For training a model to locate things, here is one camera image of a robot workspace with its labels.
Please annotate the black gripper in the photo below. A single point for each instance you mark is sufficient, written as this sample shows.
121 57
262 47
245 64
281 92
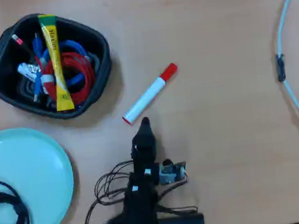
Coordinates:
143 158

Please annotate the white plastic bottle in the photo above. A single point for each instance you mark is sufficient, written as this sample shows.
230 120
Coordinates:
150 93

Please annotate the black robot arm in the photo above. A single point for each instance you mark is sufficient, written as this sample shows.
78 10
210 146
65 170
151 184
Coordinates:
138 198

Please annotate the yellow coffee stick packet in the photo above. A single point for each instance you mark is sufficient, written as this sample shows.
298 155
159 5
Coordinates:
57 73

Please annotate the light teal plate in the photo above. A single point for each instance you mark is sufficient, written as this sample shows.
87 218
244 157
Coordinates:
37 169

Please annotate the small white labelled tube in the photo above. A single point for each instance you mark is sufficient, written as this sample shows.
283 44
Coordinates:
27 71

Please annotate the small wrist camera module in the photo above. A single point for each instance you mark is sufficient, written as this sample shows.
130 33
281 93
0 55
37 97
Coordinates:
172 172

